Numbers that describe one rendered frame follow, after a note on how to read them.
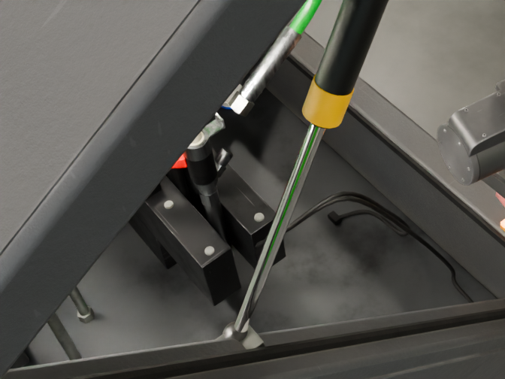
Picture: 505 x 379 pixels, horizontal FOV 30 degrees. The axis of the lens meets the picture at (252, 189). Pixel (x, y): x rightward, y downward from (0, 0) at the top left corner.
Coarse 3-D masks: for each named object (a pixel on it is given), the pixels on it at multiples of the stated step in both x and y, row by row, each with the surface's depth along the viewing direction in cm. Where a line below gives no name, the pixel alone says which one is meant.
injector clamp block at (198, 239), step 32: (160, 192) 103; (192, 192) 109; (224, 192) 102; (160, 224) 102; (192, 224) 100; (256, 224) 98; (160, 256) 113; (192, 256) 97; (224, 256) 97; (256, 256) 101; (224, 288) 101
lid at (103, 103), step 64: (0, 0) 32; (64, 0) 31; (128, 0) 29; (192, 0) 28; (256, 0) 28; (0, 64) 31; (64, 64) 30; (128, 64) 28; (192, 64) 28; (0, 128) 31; (64, 128) 29; (128, 128) 29; (192, 128) 30; (0, 192) 30; (64, 192) 29; (128, 192) 30; (0, 256) 29; (64, 256) 30; (0, 320) 30
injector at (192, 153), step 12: (204, 132) 91; (204, 144) 90; (192, 156) 91; (204, 156) 91; (216, 156) 95; (228, 156) 95; (192, 168) 92; (204, 168) 92; (216, 168) 95; (192, 180) 94; (204, 180) 94; (216, 180) 95; (204, 192) 96; (216, 192) 97; (204, 204) 98; (216, 204) 98; (216, 216) 99; (216, 228) 101; (228, 240) 104
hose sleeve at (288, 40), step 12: (288, 36) 89; (300, 36) 89; (276, 48) 89; (288, 48) 89; (264, 60) 90; (276, 60) 89; (252, 72) 91; (264, 72) 90; (252, 84) 90; (264, 84) 90; (252, 96) 90
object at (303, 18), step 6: (312, 0) 88; (318, 0) 88; (306, 6) 88; (312, 6) 88; (318, 6) 88; (300, 12) 88; (306, 12) 88; (312, 12) 88; (300, 18) 88; (306, 18) 88; (312, 18) 89; (294, 24) 89; (300, 24) 88; (306, 24) 89; (300, 30) 89
